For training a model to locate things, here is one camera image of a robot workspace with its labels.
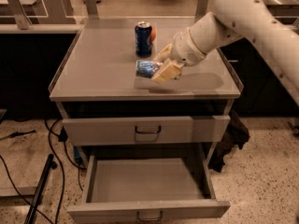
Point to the left background desk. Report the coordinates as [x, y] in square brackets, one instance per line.
[40, 11]

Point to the right background desk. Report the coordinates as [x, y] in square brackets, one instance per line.
[286, 11]

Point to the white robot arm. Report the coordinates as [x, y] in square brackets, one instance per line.
[227, 22]

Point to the grey drawer cabinet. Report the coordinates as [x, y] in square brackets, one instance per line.
[97, 79]

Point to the background desk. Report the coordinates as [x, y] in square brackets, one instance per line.
[286, 11]
[40, 11]

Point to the open middle grey drawer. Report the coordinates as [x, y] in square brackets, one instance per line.
[147, 190]

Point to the black bar on floor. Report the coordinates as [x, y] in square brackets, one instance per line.
[39, 190]

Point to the redbull can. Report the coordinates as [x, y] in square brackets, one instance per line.
[147, 68]

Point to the black tool on floor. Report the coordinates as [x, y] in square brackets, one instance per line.
[12, 135]

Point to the orange fruit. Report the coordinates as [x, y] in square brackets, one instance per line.
[153, 34]

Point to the top grey drawer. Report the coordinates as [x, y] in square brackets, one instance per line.
[145, 130]

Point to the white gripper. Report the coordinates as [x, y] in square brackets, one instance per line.
[183, 48]

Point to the blue pepsi can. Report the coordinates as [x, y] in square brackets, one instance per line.
[142, 39]

